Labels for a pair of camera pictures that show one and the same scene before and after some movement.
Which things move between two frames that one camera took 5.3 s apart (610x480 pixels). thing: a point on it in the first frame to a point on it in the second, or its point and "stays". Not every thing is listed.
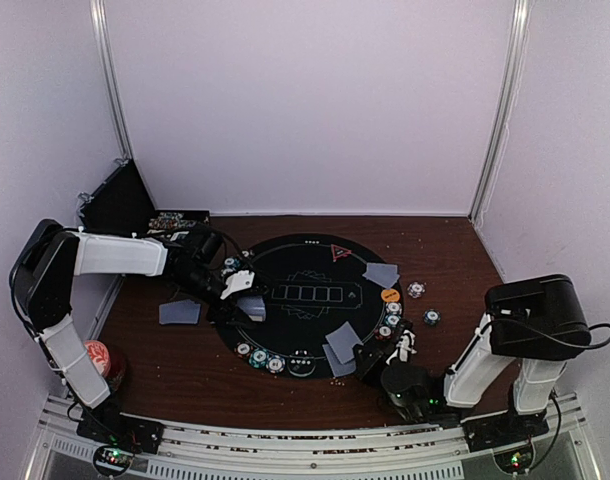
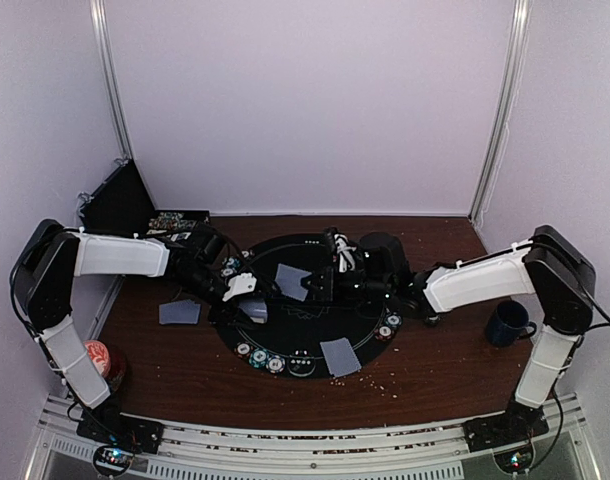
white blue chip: (275, 364) stays
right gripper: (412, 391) to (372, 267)
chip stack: (383, 332) stays
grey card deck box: (254, 306) stays
